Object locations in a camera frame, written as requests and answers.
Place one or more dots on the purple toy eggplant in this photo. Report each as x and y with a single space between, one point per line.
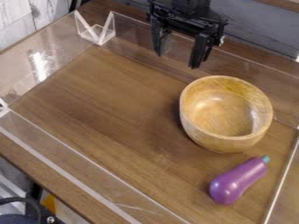
230 185

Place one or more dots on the clear acrylic tray wall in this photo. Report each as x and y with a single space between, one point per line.
91 127

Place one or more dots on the brown wooden bowl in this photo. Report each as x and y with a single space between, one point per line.
226 113

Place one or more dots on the clear acrylic corner bracket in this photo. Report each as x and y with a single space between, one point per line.
98 34

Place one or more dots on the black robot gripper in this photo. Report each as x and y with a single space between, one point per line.
192 18

